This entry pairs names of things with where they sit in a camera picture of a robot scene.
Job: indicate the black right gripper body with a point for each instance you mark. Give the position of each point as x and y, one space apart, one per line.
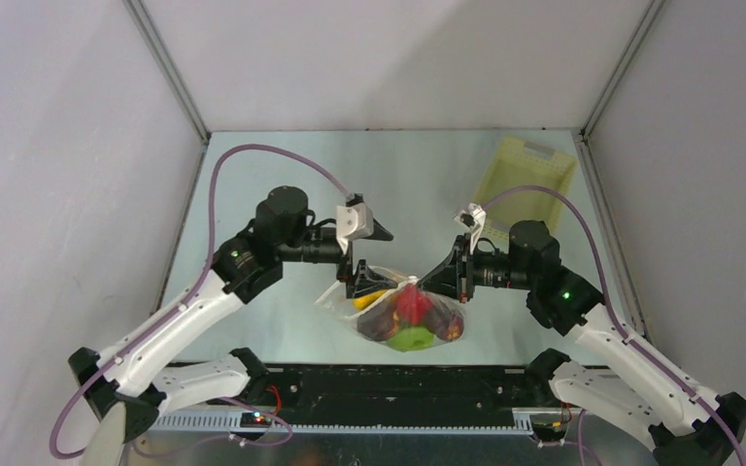
464 275

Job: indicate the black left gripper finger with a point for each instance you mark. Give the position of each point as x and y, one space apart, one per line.
377 232
365 280

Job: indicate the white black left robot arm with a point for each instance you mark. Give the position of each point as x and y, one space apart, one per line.
132 383

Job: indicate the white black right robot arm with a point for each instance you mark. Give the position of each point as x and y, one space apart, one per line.
679 420

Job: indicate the dark purple toy fruit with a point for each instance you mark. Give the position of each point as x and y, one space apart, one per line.
379 324

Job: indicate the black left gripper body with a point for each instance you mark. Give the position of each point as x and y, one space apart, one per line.
316 248

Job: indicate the red toy pepper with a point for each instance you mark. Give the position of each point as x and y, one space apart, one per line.
411 305

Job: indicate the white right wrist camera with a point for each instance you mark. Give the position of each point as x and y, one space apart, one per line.
473 218

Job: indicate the clear zip top bag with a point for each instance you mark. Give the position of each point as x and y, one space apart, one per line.
333 300

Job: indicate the yellow toy banana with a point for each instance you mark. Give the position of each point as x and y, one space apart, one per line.
366 301

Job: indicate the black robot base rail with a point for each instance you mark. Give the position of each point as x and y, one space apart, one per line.
412 396

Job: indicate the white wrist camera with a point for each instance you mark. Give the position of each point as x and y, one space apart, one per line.
473 218
354 221

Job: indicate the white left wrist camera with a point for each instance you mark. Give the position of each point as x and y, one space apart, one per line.
354 221

